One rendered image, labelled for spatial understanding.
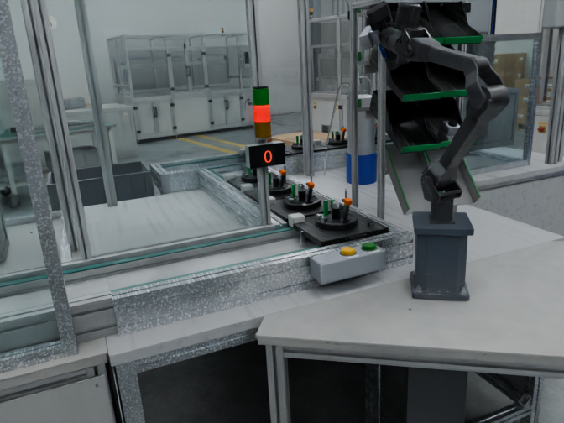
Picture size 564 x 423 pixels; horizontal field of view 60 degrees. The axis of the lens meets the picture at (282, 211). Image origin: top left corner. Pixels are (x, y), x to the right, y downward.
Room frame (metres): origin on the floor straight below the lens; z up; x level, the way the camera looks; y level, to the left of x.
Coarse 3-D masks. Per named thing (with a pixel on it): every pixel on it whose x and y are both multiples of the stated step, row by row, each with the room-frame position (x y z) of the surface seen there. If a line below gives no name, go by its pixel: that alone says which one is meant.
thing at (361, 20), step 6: (354, 0) 2.83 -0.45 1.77; (360, 0) 2.80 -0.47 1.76; (360, 18) 2.80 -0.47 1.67; (360, 24) 2.80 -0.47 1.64; (360, 30) 2.80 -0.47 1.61; (360, 42) 2.80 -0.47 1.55; (360, 48) 2.80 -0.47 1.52; (366, 54) 2.81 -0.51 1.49; (360, 66) 2.80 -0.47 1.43; (372, 78) 2.83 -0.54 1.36; (366, 84) 2.81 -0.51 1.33; (366, 90) 2.81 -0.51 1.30
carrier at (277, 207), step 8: (304, 192) 1.74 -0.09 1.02; (312, 192) 1.80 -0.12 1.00; (272, 200) 1.79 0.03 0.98; (280, 200) 1.83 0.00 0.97; (288, 200) 1.73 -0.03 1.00; (296, 200) 1.75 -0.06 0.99; (304, 200) 1.74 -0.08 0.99; (312, 200) 1.74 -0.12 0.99; (320, 200) 1.73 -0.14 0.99; (328, 200) 1.80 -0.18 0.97; (272, 208) 1.73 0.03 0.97; (280, 208) 1.72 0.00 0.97; (288, 208) 1.71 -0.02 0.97; (296, 208) 1.69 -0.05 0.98; (304, 208) 1.68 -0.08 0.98; (312, 208) 1.69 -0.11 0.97; (320, 208) 1.70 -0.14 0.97; (328, 208) 1.69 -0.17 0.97; (280, 216) 1.64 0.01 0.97
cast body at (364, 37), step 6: (366, 30) 1.55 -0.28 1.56; (372, 30) 1.52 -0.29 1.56; (378, 30) 1.51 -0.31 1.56; (360, 36) 1.53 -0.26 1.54; (366, 36) 1.52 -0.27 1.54; (372, 36) 1.52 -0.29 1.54; (366, 42) 1.53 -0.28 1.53; (372, 42) 1.53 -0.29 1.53; (378, 42) 1.52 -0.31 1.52; (366, 48) 1.54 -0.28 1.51
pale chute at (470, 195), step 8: (432, 152) 1.73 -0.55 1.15; (440, 152) 1.74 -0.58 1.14; (432, 160) 1.71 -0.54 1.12; (464, 160) 1.67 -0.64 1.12; (464, 168) 1.67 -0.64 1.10; (464, 176) 1.66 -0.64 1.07; (472, 176) 1.63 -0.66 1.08; (464, 184) 1.65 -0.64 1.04; (472, 184) 1.62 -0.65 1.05; (464, 192) 1.63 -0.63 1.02; (472, 192) 1.61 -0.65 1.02; (456, 200) 1.60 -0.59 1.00; (464, 200) 1.60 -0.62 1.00; (472, 200) 1.61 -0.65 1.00
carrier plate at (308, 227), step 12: (312, 216) 1.61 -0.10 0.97; (360, 216) 1.58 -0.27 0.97; (300, 228) 1.49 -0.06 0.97; (312, 228) 1.48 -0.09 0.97; (360, 228) 1.46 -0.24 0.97; (372, 228) 1.45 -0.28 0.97; (384, 228) 1.45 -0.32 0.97; (312, 240) 1.41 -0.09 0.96; (324, 240) 1.37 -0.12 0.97; (336, 240) 1.38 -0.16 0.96
